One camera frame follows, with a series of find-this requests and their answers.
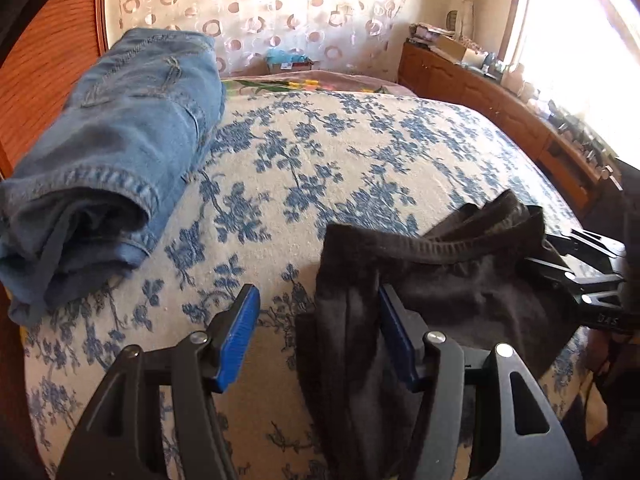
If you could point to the colourful flower blanket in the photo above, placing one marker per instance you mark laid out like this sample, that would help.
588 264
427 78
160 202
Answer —
280 82

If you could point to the cardboard box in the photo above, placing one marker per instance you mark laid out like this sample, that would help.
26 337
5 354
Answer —
450 49

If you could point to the window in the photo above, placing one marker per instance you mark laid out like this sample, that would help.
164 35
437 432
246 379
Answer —
575 35

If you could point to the wooden cabinet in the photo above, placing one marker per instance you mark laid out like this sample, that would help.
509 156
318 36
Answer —
475 95

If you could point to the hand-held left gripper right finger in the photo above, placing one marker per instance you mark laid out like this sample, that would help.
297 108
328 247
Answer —
397 340

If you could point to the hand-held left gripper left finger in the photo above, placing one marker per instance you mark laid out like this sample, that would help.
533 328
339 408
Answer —
240 335

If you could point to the pile of small clutter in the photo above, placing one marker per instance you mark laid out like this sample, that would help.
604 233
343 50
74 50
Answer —
565 120

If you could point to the blue jeans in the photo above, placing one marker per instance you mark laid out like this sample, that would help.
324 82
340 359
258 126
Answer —
115 135

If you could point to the blue floral blanket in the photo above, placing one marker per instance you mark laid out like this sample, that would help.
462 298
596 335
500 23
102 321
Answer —
325 160

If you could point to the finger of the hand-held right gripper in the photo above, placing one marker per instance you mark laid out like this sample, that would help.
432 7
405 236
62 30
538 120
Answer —
555 272
585 242

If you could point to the teal box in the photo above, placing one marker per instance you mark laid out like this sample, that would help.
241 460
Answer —
290 60

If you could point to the white curtain with circles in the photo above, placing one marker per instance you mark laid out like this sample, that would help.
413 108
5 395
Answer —
260 5

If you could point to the black pants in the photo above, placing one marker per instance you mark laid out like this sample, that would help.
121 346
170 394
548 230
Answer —
450 300

